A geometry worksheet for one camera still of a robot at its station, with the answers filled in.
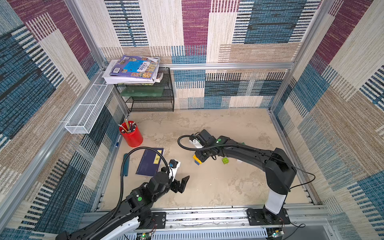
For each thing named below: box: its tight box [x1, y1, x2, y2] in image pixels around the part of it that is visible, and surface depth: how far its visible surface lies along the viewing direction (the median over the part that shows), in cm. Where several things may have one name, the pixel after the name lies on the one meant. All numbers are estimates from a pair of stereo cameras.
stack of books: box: [101, 55, 164, 86], surface depth 81 cm
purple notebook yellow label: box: [135, 148, 165, 177], surface depth 94 cm
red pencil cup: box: [119, 120, 144, 148], surface depth 96 cm
